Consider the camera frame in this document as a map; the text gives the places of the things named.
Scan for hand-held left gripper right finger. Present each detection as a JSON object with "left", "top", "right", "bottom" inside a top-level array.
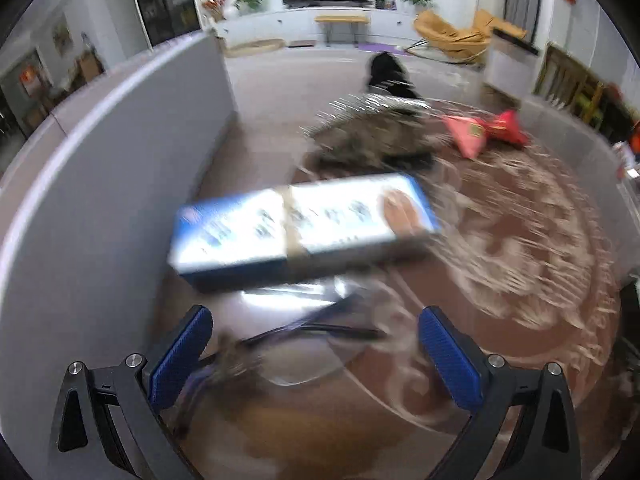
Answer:
[{"left": 417, "top": 306, "right": 583, "bottom": 480}]

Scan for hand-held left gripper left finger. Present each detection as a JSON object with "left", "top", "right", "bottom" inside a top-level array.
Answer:
[{"left": 49, "top": 305, "right": 215, "bottom": 480}]

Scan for rimless eyeglasses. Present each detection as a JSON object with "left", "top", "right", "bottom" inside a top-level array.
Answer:
[{"left": 170, "top": 280, "right": 401, "bottom": 441}]

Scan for blue and white medicine box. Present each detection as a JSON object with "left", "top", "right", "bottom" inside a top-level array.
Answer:
[{"left": 167, "top": 172, "right": 443, "bottom": 292}]

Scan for grey partition wall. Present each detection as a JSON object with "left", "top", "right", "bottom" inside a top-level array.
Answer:
[{"left": 0, "top": 32, "right": 240, "bottom": 466}]

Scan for brown patterned desktop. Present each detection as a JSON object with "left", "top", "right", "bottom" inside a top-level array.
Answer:
[{"left": 165, "top": 47, "right": 640, "bottom": 480}]

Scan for beige twine loop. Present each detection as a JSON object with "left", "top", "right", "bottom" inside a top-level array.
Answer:
[{"left": 280, "top": 185, "right": 308, "bottom": 261}]

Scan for silver sequin bow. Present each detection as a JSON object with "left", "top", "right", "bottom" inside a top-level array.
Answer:
[{"left": 300, "top": 91, "right": 433, "bottom": 156}]

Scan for dark glass sliding door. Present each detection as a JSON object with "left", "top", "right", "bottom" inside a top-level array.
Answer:
[{"left": 0, "top": 50, "right": 56, "bottom": 141}]

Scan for wooden dining chair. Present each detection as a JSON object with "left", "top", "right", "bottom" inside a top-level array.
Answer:
[{"left": 75, "top": 42, "right": 106, "bottom": 81}]

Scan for round rattan mat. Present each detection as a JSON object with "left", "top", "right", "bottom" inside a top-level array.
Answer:
[{"left": 222, "top": 37, "right": 285, "bottom": 58}]

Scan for purple floor mat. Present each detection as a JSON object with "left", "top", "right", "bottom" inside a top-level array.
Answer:
[{"left": 359, "top": 42, "right": 412, "bottom": 55}]

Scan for yellow lounge chair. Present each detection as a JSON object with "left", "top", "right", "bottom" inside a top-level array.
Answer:
[{"left": 414, "top": 7, "right": 496, "bottom": 65}]

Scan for framed landscape painting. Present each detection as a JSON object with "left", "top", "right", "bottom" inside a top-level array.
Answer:
[{"left": 52, "top": 22, "right": 73, "bottom": 56}]

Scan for white television cabinet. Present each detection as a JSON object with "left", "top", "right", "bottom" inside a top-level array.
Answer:
[{"left": 212, "top": 7, "right": 426, "bottom": 48}]

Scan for flower vase with red blooms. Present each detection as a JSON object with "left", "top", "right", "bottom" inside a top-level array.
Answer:
[{"left": 201, "top": 0, "right": 231, "bottom": 21}]

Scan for dark glass display cabinet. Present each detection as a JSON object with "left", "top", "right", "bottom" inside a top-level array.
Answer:
[{"left": 126, "top": 0, "right": 202, "bottom": 51}]

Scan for wooden bench with metal legs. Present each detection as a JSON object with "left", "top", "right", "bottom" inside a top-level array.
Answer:
[{"left": 314, "top": 15, "right": 372, "bottom": 47}]

